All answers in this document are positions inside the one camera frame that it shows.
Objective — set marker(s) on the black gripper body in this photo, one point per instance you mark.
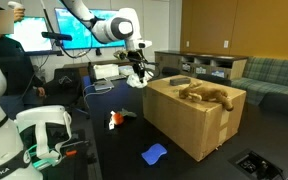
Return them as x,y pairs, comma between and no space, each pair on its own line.
138,58

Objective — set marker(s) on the white plush toy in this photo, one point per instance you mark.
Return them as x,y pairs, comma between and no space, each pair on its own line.
132,82

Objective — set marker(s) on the red radish plush toy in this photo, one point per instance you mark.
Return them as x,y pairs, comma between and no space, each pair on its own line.
118,118

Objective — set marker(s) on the brown plush animal toy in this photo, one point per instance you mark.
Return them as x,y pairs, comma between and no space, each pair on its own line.
207,94

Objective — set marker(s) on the blue cloth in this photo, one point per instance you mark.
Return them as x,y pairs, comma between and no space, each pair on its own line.
154,154

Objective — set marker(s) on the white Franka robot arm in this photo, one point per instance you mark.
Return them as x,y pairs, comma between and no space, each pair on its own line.
4,133

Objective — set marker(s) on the large cardboard box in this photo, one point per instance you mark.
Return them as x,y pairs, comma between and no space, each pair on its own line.
190,123

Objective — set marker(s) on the black chair back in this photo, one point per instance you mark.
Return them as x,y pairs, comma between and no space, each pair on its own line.
217,79
170,71

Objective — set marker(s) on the silver device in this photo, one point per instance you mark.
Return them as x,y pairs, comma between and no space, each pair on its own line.
103,85

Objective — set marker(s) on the wooden cabinet counter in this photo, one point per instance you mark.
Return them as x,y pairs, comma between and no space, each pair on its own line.
200,63

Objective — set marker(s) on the black office chair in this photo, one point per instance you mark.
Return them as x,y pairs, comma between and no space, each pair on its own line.
62,86

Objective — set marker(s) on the small orange item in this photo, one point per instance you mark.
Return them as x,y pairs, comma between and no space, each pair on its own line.
71,153

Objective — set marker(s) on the white VR headset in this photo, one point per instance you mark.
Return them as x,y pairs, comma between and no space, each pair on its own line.
44,126

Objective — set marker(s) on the person in dark clothes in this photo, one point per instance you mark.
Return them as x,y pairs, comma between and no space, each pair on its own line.
10,66

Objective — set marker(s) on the green plaid sofa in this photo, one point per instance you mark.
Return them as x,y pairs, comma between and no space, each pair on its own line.
270,80

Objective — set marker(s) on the white VR controller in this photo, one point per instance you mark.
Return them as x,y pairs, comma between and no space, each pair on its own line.
15,4

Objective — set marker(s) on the black table power hatch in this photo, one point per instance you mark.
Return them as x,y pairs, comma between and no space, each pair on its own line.
257,165

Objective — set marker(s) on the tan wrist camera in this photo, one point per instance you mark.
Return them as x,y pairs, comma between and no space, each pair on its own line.
120,55

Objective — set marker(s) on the black camera on stand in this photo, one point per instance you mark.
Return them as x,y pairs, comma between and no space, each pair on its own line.
55,36

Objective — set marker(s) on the white wall outlet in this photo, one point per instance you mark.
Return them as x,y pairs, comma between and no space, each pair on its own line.
225,44

